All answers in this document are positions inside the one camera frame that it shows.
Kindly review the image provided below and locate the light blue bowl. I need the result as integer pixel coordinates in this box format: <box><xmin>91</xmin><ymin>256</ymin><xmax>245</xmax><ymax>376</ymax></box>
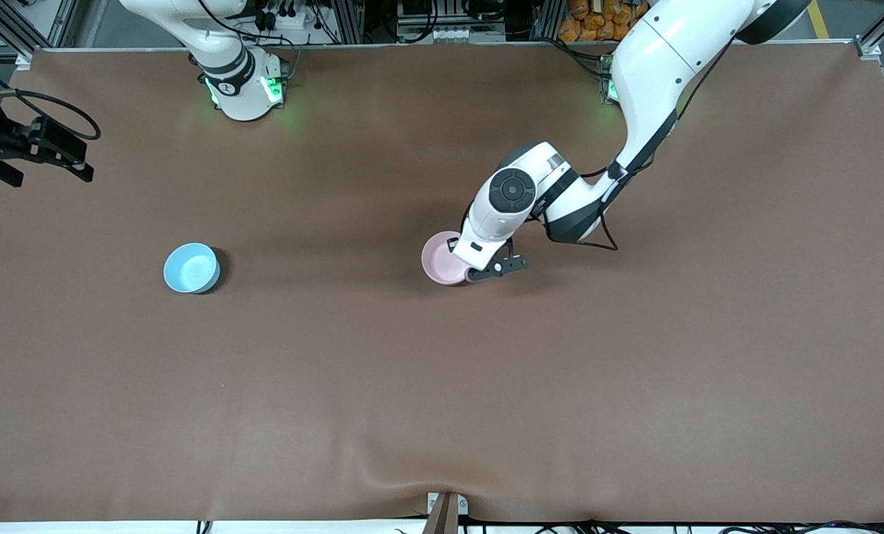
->
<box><xmin>163</xmin><ymin>243</ymin><xmax>222</xmax><ymax>294</ymax></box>

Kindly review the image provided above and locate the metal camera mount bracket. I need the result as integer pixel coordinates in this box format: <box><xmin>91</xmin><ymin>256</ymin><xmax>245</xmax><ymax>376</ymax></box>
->
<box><xmin>421</xmin><ymin>491</ymin><xmax>469</xmax><ymax>534</ymax></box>

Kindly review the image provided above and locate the pink bowl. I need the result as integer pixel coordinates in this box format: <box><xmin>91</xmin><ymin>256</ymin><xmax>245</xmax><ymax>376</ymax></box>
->
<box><xmin>421</xmin><ymin>231</ymin><xmax>480</xmax><ymax>287</ymax></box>

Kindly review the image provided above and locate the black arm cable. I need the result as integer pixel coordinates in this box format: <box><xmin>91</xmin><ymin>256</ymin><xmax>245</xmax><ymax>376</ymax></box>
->
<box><xmin>542</xmin><ymin>33</ymin><xmax>736</xmax><ymax>253</ymax></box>
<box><xmin>0</xmin><ymin>88</ymin><xmax>103</xmax><ymax>143</ymax></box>

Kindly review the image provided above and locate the black electronics box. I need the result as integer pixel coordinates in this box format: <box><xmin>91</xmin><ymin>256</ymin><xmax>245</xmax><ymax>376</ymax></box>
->
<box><xmin>396</xmin><ymin>0</ymin><xmax>480</xmax><ymax>27</ymax></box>

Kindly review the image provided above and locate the white power strip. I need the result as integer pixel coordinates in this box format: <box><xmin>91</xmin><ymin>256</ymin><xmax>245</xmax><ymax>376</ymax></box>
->
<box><xmin>253</xmin><ymin>0</ymin><xmax>313</xmax><ymax>30</ymax></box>

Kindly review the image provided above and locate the brown table cover mat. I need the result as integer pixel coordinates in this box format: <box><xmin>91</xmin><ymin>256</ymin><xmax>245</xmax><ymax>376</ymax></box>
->
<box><xmin>0</xmin><ymin>41</ymin><xmax>884</xmax><ymax>524</ymax></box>

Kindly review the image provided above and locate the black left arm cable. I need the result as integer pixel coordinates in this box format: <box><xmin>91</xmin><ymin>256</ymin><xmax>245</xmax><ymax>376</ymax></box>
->
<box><xmin>542</xmin><ymin>33</ymin><xmax>736</xmax><ymax>253</ymax></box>

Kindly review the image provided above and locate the orange packets pile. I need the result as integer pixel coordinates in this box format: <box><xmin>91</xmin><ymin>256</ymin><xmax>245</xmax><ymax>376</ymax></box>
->
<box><xmin>558</xmin><ymin>0</ymin><xmax>654</xmax><ymax>42</ymax></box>

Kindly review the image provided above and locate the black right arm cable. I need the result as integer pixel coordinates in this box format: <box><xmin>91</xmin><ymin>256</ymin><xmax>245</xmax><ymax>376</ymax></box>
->
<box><xmin>0</xmin><ymin>88</ymin><xmax>103</xmax><ymax>143</ymax></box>

